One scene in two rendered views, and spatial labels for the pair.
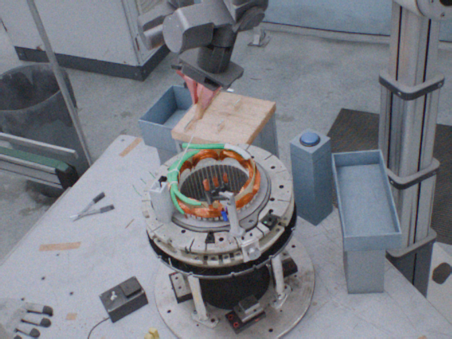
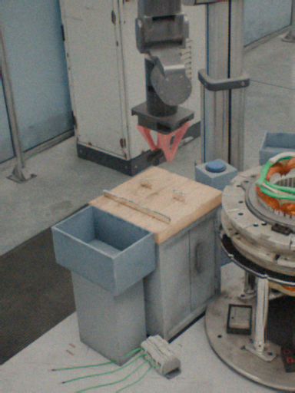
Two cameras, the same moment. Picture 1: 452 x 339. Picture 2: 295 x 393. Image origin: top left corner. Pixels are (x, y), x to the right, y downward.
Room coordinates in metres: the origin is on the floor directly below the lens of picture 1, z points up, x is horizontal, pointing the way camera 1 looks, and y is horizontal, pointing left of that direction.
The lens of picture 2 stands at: (1.07, 1.12, 1.74)
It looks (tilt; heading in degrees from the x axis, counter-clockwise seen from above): 30 degrees down; 279
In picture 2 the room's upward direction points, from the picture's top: 3 degrees counter-clockwise
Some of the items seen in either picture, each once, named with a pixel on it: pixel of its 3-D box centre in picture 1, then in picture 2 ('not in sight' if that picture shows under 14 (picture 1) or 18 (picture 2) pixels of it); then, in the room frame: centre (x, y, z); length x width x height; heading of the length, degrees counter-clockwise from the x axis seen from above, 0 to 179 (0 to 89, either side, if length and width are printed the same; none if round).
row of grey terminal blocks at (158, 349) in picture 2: not in sight; (160, 354); (1.21, 0.15, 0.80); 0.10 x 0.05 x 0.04; 131
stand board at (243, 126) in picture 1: (224, 120); (157, 202); (1.23, -0.03, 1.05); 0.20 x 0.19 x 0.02; 55
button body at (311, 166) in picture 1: (311, 178); (215, 215); (1.11, -0.22, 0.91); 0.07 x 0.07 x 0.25; 37
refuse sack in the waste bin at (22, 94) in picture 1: (38, 116); not in sight; (2.40, 0.80, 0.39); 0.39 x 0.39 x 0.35
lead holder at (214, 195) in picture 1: (218, 192); not in sight; (0.81, 0.02, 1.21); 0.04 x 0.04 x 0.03; 59
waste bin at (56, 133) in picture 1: (46, 134); not in sight; (2.40, 0.80, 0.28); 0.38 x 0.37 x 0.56; 147
